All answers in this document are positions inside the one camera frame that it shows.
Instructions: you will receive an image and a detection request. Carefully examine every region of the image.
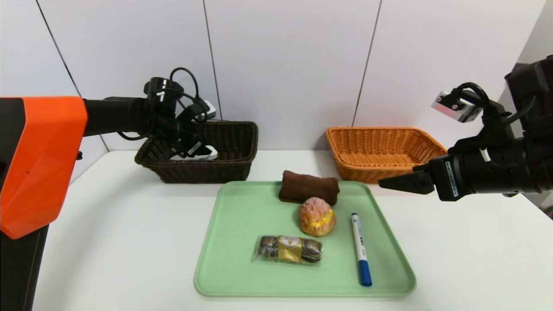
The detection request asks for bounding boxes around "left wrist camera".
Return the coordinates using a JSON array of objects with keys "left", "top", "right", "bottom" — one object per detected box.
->
[{"left": 197, "top": 100, "right": 216, "bottom": 121}]

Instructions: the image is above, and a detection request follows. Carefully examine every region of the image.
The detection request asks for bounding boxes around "white marker blue cap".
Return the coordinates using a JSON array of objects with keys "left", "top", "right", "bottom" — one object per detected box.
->
[{"left": 350, "top": 213, "right": 372, "bottom": 287}]

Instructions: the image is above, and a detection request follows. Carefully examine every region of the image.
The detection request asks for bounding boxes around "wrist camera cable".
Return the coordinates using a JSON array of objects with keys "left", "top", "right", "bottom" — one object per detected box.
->
[
  {"left": 168, "top": 67, "right": 211, "bottom": 118},
  {"left": 453, "top": 82, "right": 494, "bottom": 118}
]

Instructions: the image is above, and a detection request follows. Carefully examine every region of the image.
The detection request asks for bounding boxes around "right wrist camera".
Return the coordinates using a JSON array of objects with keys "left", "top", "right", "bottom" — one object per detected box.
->
[{"left": 431, "top": 90, "right": 483, "bottom": 124}]

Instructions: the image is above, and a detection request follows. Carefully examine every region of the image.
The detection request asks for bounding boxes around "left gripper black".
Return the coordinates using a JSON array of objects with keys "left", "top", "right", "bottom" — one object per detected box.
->
[{"left": 176, "top": 133, "right": 213, "bottom": 158}]

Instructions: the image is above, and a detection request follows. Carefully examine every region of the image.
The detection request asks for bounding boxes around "brown towel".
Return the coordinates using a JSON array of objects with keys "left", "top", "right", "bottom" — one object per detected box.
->
[{"left": 278, "top": 170, "right": 340, "bottom": 206}]

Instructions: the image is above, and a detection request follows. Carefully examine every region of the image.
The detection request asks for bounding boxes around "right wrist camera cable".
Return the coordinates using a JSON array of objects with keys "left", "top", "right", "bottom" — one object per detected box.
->
[{"left": 453, "top": 82, "right": 494, "bottom": 118}]

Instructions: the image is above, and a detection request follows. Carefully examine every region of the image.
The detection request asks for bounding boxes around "light green plastic tray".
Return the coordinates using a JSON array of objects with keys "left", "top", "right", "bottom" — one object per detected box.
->
[{"left": 194, "top": 181, "right": 416, "bottom": 297}]

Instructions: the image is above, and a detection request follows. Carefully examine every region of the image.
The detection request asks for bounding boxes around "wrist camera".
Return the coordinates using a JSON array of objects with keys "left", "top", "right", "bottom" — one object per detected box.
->
[
  {"left": 197, "top": 100, "right": 216, "bottom": 121},
  {"left": 431, "top": 90, "right": 483, "bottom": 124}
]

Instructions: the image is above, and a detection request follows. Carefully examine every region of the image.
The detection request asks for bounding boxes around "white pencil case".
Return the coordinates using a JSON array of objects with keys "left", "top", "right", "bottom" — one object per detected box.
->
[{"left": 170, "top": 146, "right": 219, "bottom": 162}]

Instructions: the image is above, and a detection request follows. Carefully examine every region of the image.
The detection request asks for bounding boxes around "chocolate pack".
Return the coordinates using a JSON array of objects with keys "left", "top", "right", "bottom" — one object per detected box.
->
[{"left": 253, "top": 234, "right": 324, "bottom": 264}]

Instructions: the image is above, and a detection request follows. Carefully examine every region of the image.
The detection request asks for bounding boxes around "cream puff bread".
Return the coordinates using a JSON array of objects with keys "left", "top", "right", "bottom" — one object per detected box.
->
[{"left": 298, "top": 197, "right": 337, "bottom": 237}]

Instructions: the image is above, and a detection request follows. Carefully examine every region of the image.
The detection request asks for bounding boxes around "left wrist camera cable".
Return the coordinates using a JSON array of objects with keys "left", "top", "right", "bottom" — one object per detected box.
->
[{"left": 168, "top": 67, "right": 211, "bottom": 118}]

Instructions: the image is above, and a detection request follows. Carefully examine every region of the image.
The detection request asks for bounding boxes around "dark brown wicker basket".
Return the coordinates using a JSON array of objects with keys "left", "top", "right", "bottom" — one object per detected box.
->
[{"left": 134, "top": 120, "right": 259, "bottom": 184}]

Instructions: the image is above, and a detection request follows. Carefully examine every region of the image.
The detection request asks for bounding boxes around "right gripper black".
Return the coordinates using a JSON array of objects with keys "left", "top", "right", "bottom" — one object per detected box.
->
[{"left": 378, "top": 138, "right": 525, "bottom": 202}]

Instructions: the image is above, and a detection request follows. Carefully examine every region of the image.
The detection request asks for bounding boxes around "orange wicker basket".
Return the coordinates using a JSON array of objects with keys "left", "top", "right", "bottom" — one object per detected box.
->
[{"left": 325, "top": 126, "right": 448, "bottom": 184}]

